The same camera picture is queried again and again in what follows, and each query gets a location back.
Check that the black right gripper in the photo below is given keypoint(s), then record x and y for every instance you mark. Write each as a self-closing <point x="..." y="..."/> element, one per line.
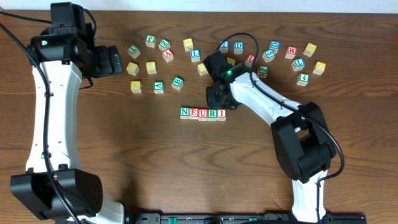
<point x="214" y="101"/>

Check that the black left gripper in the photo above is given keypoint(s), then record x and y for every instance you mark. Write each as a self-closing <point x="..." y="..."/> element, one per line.
<point x="104" y="60"/>

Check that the red I wooden block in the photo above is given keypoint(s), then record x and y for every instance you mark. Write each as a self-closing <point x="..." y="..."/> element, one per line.
<point x="221" y="114"/>

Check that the green R wooden block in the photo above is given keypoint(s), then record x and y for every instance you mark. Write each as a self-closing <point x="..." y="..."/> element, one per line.
<point x="212" y="115"/>

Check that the red u wooden block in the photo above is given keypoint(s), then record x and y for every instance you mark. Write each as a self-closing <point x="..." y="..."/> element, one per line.
<point x="202" y="114"/>
<point x="250" y="60"/>

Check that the red E wooden block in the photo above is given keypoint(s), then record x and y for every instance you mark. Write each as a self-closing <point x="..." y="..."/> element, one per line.
<point x="193" y="113"/>

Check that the green N wooden block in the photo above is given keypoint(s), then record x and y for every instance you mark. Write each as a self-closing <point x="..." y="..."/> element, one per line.
<point x="184" y="112"/>

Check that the yellow S wooden block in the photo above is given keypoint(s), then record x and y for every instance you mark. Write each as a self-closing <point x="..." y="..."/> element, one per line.
<point x="151" y="67"/>

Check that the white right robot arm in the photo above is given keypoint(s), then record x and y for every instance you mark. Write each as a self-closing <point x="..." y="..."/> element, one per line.
<point x="302" y="142"/>

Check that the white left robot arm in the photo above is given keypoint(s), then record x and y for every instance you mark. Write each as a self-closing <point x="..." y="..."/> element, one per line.
<point x="54" y="186"/>

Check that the yellow C wooden block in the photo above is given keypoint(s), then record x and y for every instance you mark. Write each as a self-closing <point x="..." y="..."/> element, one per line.
<point x="132" y="68"/>

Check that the green 7 wooden block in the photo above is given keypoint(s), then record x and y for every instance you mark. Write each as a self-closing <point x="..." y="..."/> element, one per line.
<point x="133" y="51"/>

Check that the yellow Q wooden block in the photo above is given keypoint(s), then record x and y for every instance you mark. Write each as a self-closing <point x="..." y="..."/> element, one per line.
<point x="202" y="69"/>

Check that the yellow G wooden block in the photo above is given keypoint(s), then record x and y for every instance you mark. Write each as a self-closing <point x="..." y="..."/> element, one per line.
<point x="231" y="61"/>

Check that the yellow K wooden block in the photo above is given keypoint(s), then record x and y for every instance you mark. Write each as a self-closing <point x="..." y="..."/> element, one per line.
<point x="136" y="86"/>

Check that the green B wooden block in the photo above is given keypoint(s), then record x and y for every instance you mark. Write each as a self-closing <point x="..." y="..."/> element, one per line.
<point x="177" y="83"/>

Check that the green J wooden block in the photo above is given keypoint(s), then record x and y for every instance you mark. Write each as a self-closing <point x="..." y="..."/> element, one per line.
<point x="150" y="41"/>

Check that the blue L wooden block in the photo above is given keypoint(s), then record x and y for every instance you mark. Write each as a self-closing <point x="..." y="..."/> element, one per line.
<point x="195" y="55"/>

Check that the green F wooden block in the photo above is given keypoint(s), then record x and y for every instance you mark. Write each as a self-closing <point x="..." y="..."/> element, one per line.
<point x="262" y="71"/>

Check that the blue 2 wooden block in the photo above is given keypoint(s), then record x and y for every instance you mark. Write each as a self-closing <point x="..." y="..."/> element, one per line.
<point x="224" y="46"/>

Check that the blue D wooden block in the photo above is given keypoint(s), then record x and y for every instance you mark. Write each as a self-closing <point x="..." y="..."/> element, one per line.
<point x="238" y="48"/>

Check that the green V wooden block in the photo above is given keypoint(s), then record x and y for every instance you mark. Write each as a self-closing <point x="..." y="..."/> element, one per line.
<point x="159" y="87"/>

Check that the green Z wooden block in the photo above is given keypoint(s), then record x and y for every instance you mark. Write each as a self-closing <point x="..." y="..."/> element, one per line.
<point x="164" y="44"/>

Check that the yellow 6 wooden block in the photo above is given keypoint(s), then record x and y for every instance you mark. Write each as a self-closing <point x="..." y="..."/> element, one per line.
<point x="188" y="44"/>

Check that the red A wooden block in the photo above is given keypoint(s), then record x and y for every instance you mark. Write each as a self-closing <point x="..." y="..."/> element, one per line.
<point x="168" y="55"/>

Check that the blue 5 wooden block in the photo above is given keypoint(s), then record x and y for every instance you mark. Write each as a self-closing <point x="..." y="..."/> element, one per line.
<point x="268" y="55"/>

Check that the blue D block right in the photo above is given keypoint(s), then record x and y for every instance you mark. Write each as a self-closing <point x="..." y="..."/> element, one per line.
<point x="274" y="46"/>

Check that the blue L block right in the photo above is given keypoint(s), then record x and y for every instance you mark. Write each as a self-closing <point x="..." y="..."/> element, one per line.
<point x="298" y="64"/>

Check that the red M wooden block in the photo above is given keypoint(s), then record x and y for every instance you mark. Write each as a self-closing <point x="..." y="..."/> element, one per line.
<point x="291" y="52"/>

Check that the green 4 wooden block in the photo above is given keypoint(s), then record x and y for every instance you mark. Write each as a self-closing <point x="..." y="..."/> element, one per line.
<point x="302" y="79"/>

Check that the yellow block far right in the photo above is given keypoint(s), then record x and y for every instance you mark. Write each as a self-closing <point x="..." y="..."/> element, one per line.
<point x="310" y="49"/>

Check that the yellow G block right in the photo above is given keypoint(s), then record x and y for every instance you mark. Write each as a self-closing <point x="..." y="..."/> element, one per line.
<point x="319" y="68"/>

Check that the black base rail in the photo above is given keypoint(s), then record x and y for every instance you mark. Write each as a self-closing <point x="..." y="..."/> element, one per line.
<point x="277" y="218"/>

